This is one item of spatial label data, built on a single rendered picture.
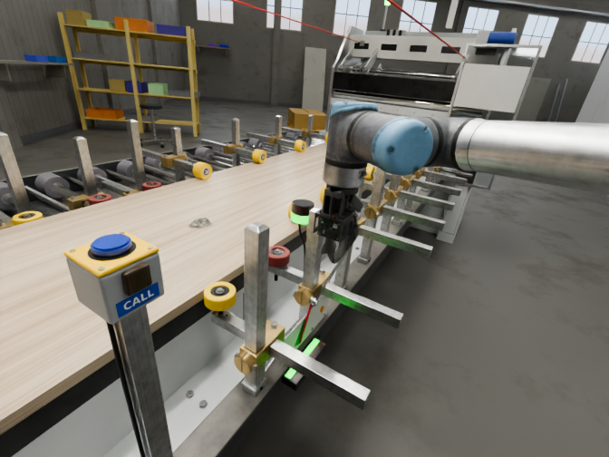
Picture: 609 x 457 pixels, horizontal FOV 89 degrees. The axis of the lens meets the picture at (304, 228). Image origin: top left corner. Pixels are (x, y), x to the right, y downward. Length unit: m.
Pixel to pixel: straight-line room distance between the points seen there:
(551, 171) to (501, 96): 2.66
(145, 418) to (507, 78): 3.10
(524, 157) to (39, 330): 0.93
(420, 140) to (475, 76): 2.66
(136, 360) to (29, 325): 0.42
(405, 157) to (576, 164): 0.21
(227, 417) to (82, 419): 0.28
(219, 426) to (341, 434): 0.91
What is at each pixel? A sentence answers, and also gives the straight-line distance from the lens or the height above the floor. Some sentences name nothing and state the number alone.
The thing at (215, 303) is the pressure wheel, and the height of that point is 0.90.
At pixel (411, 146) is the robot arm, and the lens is 0.54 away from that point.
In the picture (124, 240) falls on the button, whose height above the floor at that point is 1.23.
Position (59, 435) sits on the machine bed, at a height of 0.77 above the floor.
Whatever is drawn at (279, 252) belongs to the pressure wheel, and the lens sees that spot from 0.99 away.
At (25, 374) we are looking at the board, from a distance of 0.79.
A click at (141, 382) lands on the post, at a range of 0.53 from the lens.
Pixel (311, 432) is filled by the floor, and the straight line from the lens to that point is 1.65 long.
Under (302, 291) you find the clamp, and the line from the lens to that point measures 0.90.
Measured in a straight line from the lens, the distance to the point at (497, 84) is 3.18.
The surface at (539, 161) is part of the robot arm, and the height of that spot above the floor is 1.34.
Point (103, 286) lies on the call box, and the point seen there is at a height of 1.20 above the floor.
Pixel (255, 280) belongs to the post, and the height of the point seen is 1.04.
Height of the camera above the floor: 1.42
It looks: 26 degrees down
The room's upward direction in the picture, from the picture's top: 5 degrees clockwise
